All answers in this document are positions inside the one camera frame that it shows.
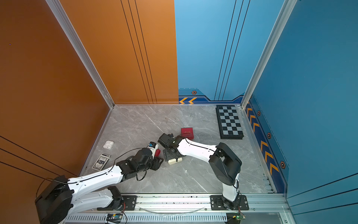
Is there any cream lotus print box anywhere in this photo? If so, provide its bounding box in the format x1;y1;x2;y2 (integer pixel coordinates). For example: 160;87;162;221
168;157;182;165

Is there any red jewelry box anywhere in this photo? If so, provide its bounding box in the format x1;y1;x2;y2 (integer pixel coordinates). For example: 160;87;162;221
155;149;161;157

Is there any red jewelry box lid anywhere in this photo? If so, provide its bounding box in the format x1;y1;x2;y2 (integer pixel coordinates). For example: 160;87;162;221
181;127;194;140

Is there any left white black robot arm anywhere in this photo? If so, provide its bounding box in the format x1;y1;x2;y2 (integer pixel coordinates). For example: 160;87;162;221
35;148;164;224

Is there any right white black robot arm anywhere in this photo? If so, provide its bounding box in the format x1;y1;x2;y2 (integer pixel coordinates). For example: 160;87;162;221
158;133;242;210

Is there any white earbuds case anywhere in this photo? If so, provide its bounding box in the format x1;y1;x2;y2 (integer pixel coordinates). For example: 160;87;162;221
103;141;114;150

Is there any black white chessboard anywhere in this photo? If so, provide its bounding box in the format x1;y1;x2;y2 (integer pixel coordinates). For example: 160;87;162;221
215;105;244;140

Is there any left green circuit board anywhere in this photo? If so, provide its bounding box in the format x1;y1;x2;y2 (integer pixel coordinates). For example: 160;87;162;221
105;213;124;224

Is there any green circuit board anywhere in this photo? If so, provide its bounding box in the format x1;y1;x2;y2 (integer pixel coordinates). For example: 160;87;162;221
105;213;124;224
225;213;246;224

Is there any right green circuit board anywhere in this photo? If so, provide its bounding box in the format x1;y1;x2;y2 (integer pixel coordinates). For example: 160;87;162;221
225;213;246;224

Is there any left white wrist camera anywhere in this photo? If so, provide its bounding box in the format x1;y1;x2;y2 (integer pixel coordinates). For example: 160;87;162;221
147;141;158;154

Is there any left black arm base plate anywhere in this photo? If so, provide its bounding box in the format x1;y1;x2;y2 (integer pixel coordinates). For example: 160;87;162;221
97;195;137;211

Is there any white vented cable duct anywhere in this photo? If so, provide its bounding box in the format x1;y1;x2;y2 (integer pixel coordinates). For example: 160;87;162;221
63;213;227;224

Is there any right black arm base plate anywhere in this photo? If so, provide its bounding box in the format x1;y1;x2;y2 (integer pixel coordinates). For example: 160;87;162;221
209;194;249;211

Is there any aluminium front rail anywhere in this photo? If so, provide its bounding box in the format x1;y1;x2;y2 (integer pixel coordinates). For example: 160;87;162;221
69;193;290;215

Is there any left aluminium corner post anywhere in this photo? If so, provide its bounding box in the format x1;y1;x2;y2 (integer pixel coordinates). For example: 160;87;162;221
46;0;115;109

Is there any aluminium corner post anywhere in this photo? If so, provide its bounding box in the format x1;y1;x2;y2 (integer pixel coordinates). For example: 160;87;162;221
46;0;115;109
241;0;297;109

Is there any right aluminium corner post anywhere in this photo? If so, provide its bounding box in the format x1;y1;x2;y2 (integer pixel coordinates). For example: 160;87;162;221
241;0;297;109

